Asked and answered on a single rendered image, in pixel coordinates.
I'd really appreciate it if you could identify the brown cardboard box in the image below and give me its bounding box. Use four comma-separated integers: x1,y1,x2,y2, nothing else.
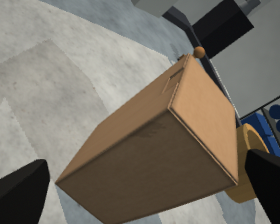
54,54,238,224

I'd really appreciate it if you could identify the small brown ball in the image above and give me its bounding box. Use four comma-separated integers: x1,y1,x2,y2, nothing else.
177,47,205,61

